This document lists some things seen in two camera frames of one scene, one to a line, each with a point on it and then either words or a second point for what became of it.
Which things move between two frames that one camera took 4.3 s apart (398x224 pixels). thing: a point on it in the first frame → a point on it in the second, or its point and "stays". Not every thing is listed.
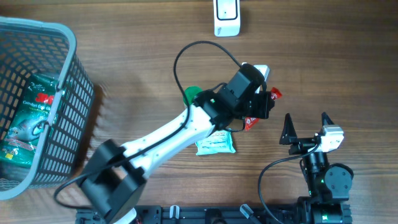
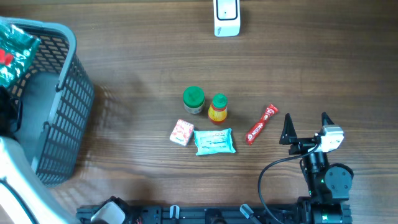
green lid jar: [190, 92] stays
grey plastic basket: [28, 47] stays
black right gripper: [289, 135] stays
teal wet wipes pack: [219, 142] stays
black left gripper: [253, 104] → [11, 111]
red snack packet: [249, 121] → [252, 134]
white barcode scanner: [227, 18] stays
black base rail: [213, 214] stays
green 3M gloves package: [22, 137] → [18, 46]
